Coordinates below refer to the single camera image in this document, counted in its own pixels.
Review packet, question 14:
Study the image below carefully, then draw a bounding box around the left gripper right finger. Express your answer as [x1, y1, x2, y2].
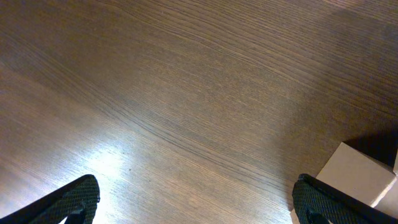
[292, 174, 397, 224]

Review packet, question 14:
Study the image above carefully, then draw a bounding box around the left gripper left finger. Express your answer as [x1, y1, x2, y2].
[1, 174, 100, 224]

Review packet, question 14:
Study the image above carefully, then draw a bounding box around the cardboard box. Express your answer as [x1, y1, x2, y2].
[290, 143, 397, 224]

